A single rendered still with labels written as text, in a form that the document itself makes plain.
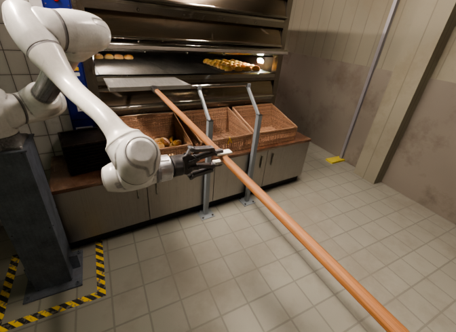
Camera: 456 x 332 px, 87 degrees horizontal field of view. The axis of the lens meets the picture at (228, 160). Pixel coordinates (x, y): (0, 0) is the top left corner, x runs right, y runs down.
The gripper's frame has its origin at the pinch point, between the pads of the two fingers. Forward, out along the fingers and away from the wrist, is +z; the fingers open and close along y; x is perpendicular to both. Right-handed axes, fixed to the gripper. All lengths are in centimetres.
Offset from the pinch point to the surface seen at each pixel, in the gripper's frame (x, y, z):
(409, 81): -62, -9, 256
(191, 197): -93, 95, 26
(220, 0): -148, -62, 72
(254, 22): -149, -49, 111
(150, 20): -150, -43, 13
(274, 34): -151, -41, 139
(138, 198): -90, 80, -20
